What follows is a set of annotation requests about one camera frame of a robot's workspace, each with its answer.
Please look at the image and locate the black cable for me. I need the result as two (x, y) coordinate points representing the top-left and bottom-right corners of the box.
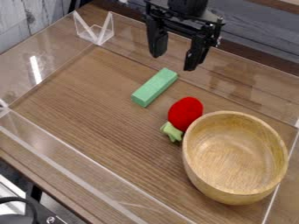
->
(0, 197), (40, 224)

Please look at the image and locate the red plush strawberry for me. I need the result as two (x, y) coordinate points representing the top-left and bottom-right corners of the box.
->
(160, 96), (203, 143)

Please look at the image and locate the green rectangular block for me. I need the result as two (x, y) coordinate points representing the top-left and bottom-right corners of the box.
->
(131, 68), (177, 108)

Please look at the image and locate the clear acrylic tray wall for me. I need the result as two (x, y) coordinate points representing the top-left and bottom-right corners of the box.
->
(0, 8), (299, 224)

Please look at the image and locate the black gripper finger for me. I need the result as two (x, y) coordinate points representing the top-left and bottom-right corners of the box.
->
(145, 16), (168, 58)
(183, 24), (221, 71)

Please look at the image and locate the clear acrylic corner bracket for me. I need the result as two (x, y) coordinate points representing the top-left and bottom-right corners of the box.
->
(72, 11), (115, 46)

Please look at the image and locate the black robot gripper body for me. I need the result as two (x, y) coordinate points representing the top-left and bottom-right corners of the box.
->
(144, 0), (224, 38)

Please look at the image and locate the black metal table frame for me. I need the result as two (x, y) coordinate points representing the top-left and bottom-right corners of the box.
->
(24, 182), (68, 224)

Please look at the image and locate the brown wooden bowl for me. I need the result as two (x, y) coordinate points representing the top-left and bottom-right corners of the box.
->
(181, 111), (288, 206)

